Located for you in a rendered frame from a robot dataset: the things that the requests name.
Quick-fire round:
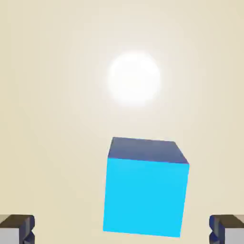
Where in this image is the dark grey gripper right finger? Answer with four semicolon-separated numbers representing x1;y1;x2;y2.
209;214;244;244

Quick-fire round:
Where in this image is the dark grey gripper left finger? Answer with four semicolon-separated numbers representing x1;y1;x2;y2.
0;214;36;244

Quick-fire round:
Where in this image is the small blue cube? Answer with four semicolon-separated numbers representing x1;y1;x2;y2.
102;136;190;238

